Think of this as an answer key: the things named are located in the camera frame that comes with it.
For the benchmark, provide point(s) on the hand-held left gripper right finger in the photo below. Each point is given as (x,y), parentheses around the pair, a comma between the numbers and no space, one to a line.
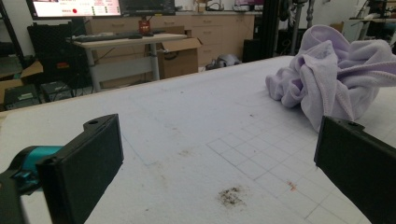
(358,161)

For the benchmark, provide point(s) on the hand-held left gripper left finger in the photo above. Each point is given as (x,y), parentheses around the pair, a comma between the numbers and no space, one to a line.
(81,168)

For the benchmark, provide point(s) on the lavender towel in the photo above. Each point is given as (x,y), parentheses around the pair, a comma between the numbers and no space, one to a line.
(327,77)

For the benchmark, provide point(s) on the black computer tower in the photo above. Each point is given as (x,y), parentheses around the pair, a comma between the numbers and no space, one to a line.
(56,90)
(20,96)

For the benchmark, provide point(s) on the flat cardboard flap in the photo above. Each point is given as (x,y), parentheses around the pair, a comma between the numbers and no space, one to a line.
(18,77)

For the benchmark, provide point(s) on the black hard case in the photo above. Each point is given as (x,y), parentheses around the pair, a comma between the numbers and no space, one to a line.
(56,49)

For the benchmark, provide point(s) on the white table mat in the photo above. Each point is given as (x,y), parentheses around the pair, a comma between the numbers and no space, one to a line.
(186,109)

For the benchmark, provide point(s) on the white-legged desk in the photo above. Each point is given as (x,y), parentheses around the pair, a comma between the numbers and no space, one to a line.
(124,42)

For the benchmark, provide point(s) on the background workbench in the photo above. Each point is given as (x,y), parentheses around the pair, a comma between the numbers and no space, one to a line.
(370,21)

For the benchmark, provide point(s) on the open cardboard box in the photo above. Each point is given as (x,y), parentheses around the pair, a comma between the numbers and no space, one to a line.
(177,62)

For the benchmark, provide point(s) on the grey metal stand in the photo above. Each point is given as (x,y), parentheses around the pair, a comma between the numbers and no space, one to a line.
(296,28)

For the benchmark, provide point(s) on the small red object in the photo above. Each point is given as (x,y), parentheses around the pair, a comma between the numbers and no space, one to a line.
(144,26)

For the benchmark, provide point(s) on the lit computer monitor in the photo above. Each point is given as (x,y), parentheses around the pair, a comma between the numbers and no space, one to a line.
(77,6)

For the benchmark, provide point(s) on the grey rounded device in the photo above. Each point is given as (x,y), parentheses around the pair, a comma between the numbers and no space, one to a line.
(225,60)

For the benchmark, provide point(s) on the dark computer monitor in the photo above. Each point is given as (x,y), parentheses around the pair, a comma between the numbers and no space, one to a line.
(146,6)

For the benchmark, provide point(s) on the wooden cabinet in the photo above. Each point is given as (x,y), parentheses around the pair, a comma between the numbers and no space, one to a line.
(218,31)

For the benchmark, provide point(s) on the black metal frame stand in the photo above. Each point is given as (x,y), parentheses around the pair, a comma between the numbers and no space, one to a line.
(11,31)
(269,28)

